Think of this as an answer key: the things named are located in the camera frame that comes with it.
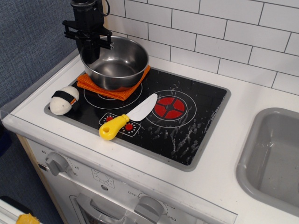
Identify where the grey oven knob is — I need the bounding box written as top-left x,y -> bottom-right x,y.
45,152 -> 69,176
134,196 -> 164,224

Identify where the silver metal pan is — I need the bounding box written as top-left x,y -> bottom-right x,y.
82,36 -> 149,91

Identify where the left grey oven knob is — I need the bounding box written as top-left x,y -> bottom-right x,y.
45,152 -> 69,176

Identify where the black toy stovetop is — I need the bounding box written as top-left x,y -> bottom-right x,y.
59,68 -> 231,172

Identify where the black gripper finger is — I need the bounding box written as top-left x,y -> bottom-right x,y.
76,38 -> 100,64

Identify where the right grey oven knob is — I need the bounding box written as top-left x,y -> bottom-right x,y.
134,196 -> 164,224

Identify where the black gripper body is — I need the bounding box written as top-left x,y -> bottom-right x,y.
62,6 -> 114,49

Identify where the white toy oven front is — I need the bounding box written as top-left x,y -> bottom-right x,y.
23,139 -> 236,224

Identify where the white plush sushi toy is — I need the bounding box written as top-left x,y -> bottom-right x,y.
50,86 -> 79,115

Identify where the orange folded rag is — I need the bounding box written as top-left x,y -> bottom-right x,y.
77,65 -> 151,101

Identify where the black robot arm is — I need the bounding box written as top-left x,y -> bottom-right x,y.
63,0 -> 114,64

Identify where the grey sink basin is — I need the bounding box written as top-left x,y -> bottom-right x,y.
236,108 -> 299,216

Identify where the yellow object bottom left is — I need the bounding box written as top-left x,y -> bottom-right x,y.
16,213 -> 40,224

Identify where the yellow handled toy knife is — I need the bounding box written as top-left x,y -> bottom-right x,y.
99,93 -> 157,140

